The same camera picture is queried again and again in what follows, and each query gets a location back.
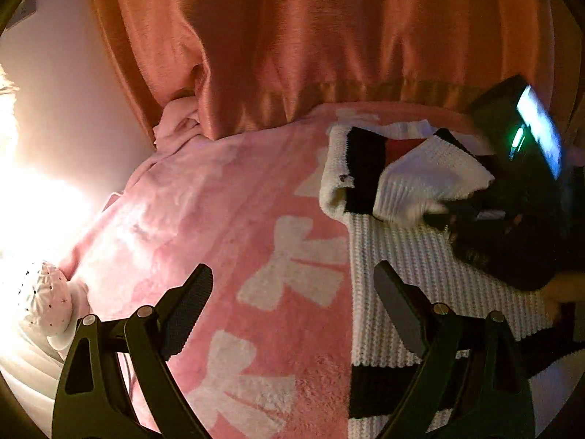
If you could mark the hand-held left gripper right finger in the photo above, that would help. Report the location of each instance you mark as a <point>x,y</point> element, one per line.
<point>397,304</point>

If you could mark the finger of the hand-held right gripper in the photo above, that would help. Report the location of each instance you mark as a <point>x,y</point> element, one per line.
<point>457,213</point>

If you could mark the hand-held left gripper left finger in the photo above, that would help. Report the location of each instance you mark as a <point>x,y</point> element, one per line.
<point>189,304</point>

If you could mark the white black striped knit sweater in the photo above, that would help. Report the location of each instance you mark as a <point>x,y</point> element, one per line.
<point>397,256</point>

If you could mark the pink blanket with white bows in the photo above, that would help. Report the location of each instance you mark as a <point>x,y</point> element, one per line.
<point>205,201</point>

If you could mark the white star-print cap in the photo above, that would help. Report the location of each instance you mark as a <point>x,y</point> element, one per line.
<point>43,297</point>

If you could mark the pale pink cloth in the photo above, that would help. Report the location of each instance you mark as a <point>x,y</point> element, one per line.
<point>176,121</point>

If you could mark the orange satin curtain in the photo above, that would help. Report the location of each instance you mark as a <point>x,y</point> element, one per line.
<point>297,32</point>

